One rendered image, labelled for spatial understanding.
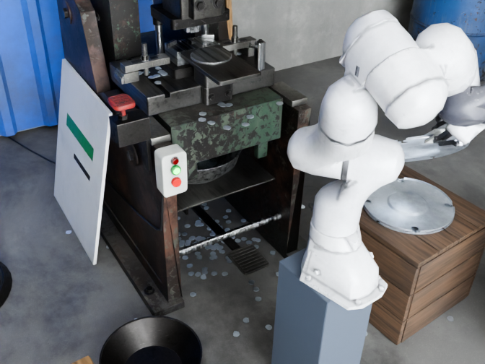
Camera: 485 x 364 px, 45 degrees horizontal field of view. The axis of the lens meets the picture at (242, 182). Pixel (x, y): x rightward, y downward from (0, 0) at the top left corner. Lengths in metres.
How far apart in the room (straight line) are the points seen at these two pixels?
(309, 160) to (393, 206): 0.69
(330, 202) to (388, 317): 0.69
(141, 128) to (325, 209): 0.57
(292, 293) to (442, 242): 0.53
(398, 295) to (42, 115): 1.97
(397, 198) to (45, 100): 1.80
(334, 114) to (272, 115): 0.83
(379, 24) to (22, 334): 1.48
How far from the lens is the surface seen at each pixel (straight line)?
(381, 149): 1.27
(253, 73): 1.68
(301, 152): 1.27
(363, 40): 1.03
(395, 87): 0.98
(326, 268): 1.41
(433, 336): 2.04
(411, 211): 1.90
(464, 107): 1.36
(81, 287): 2.13
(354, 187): 1.29
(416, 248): 1.78
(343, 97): 1.04
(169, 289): 1.95
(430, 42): 1.07
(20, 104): 3.03
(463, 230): 1.91
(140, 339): 1.91
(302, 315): 1.54
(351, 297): 1.42
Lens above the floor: 1.46
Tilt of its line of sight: 34 degrees down
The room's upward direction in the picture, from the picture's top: 2 degrees clockwise
